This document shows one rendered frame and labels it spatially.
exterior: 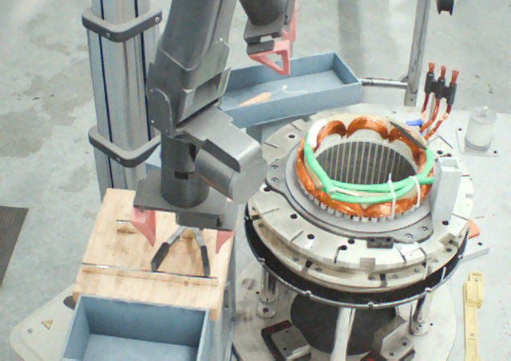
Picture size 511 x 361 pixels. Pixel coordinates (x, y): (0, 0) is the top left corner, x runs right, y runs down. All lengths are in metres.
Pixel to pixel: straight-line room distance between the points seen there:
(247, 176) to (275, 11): 0.46
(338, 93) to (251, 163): 0.53
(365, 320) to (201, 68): 0.68
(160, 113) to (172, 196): 0.13
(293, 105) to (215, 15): 0.59
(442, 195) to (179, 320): 0.38
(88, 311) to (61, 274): 1.46
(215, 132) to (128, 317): 0.30
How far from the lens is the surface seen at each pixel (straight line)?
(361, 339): 1.33
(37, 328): 2.05
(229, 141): 0.85
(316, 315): 1.36
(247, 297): 1.35
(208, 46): 0.79
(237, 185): 0.85
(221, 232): 0.96
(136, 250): 1.07
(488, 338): 1.38
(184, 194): 0.93
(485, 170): 1.69
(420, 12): 2.86
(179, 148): 0.89
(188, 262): 1.05
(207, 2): 0.75
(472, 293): 1.40
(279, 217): 1.06
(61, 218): 2.68
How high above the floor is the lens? 1.84
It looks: 41 degrees down
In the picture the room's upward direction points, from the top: 1 degrees clockwise
